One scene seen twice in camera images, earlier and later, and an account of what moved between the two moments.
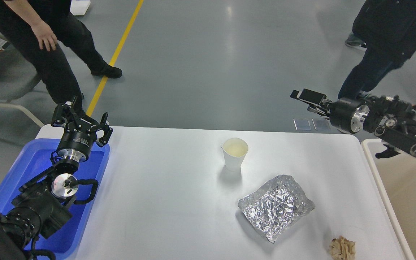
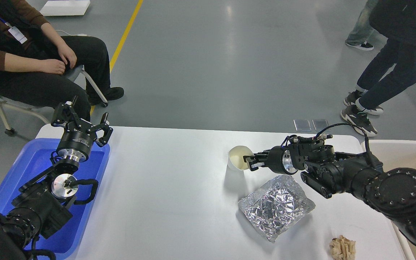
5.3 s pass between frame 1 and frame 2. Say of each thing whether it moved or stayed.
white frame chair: moved
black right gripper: moved
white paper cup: moved
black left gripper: stayed
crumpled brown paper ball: stayed
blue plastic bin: stayed
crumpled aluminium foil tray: stayed
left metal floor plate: stayed
